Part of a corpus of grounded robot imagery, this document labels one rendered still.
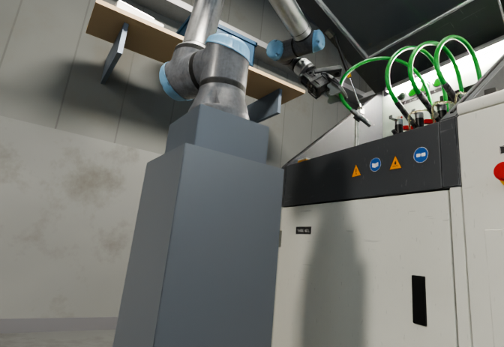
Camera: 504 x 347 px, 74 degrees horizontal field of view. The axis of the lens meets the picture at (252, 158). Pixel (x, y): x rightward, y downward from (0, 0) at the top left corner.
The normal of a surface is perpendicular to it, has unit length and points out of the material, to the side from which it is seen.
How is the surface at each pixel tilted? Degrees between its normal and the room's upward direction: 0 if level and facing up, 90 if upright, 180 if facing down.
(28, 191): 90
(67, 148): 90
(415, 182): 90
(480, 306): 90
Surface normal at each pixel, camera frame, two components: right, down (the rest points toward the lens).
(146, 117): 0.55, -0.17
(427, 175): -0.87, -0.21
